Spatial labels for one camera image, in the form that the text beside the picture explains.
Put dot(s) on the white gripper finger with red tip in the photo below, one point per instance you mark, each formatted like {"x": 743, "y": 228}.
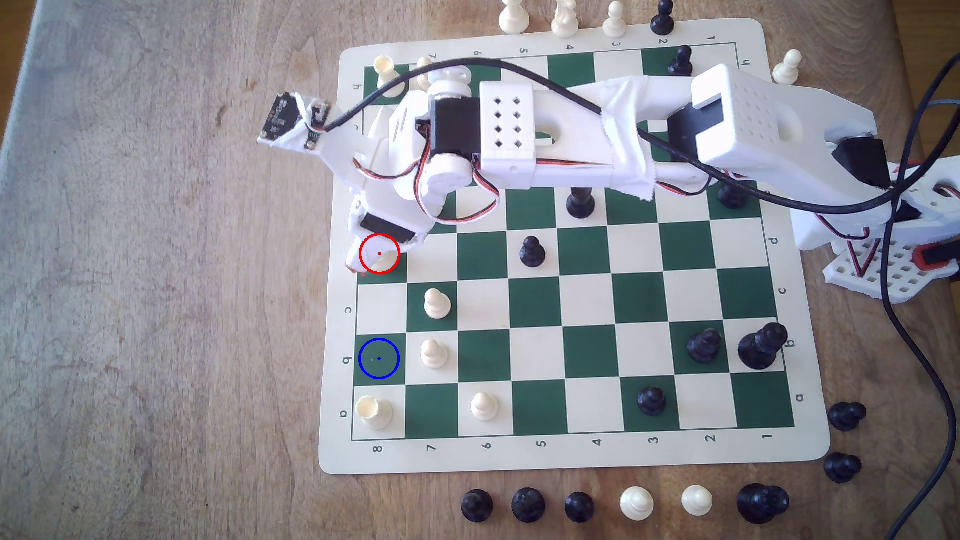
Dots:
{"x": 355, "y": 259}

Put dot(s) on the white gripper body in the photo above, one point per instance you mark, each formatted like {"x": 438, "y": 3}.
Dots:
{"x": 387, "y": 227}

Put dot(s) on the tall white chess piece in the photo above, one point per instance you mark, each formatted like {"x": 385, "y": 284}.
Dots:
{"x": 381, "y": 259}

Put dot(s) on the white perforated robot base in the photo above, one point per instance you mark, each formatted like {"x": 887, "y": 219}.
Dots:
{"x": 885, "y": 274}

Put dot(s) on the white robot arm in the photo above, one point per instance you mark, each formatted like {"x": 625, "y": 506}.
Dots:
{"x": 570, "y": 142}

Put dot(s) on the white pawn chess piece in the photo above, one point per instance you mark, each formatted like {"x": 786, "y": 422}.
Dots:
{"x": 697, "y": 501}
{"x": 514, "y": 16}
{"x": 484, "y": 406}
{"x": 787, "y": 69}
{"x": 433, "y": 354}
{"x": 437, "y": 304}
{"x": 637, "y": 504}
{"x": 614, "y": 22}
{"x": 424, "y": 75}

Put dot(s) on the white rook chess piece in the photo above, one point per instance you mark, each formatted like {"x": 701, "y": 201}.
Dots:
{"x": 375, "y": 412}
{"x": 386, "y": 66}

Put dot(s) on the black pawn chess piece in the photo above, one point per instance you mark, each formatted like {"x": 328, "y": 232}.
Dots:
{"x": 662, "y": 19}
{"x": 846, "y": 416}
{"x": 476, "y": 506}
{"x": 528, "y": 505}
{"x": 579, "y": 508}
{"x": 651, "y": 402}
{"x": 532, "y": 253}
{"x": 841, "y": 468}
{"x": 682, "y": 58}

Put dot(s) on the black bishop chess piece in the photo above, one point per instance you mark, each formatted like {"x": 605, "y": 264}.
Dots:
{"x": 580, "y": 204}

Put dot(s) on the white knight chess piece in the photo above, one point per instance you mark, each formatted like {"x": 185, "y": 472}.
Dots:
{"x": 565, "y": 20}

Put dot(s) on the black rook chess piece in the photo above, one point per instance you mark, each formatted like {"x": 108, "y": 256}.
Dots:
{"x": 731, "y": 199}

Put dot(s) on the black knight chess piece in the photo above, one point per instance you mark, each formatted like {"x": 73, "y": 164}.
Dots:
{"x": 705, "y": 346}

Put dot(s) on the large black chess piece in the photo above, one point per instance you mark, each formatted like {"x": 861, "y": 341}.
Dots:
{"x": 759, "y": 504}
{"x": 760, "y": 348}

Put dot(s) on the green and cream chessboard mat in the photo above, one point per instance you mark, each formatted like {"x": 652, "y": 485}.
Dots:
{"x": 484, "y": 315}

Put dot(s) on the white tape wrap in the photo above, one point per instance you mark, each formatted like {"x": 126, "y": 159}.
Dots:
{"x": 626, "y": 142}

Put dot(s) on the red and black connector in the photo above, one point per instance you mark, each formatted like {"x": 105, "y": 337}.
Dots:
{"x": 934, "y": 256}

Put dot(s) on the small camera circuit board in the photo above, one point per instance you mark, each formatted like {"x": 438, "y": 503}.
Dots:
{"x": 287, "y": 120}

